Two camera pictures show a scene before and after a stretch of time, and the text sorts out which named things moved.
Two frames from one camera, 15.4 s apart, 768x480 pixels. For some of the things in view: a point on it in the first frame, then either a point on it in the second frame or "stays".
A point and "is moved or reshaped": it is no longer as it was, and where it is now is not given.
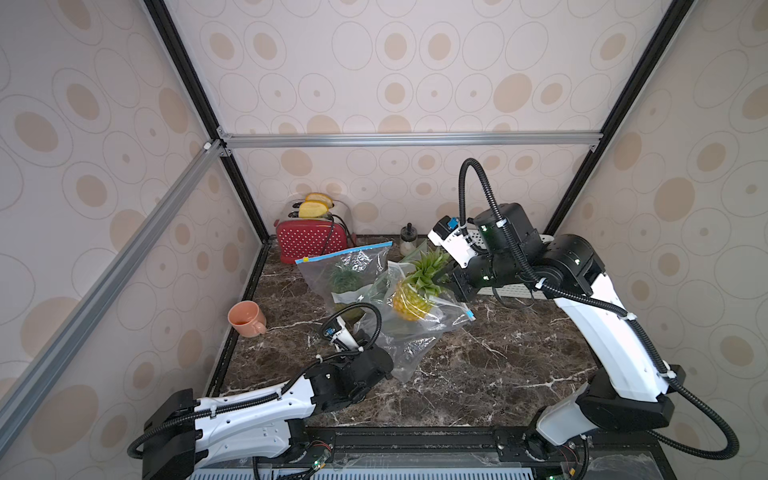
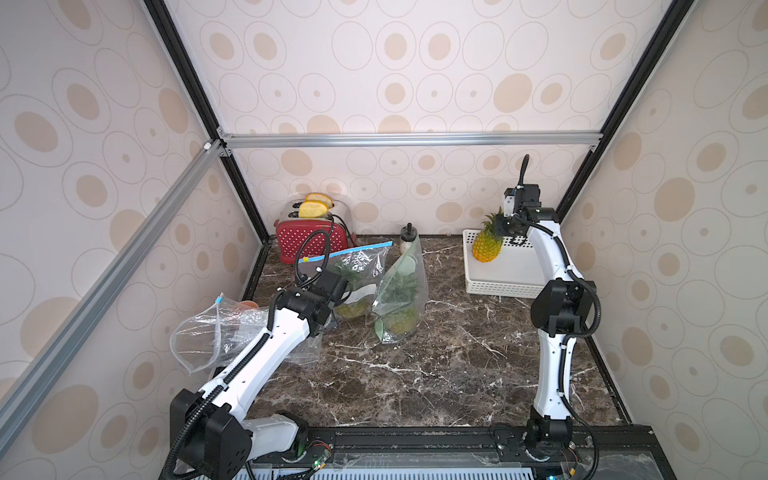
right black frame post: x=669 y=21 stays
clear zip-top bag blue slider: x=411 y=320 → x=220 y=331
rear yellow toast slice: x=322 y=197 stays
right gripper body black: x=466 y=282 → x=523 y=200
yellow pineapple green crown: x=414 y=296 is moved or reshaped
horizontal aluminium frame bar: x=320 y=140 stays
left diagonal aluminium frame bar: x=23 y=394 stays
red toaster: x=305 y=238 stays
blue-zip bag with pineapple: x=345 y=278 stays
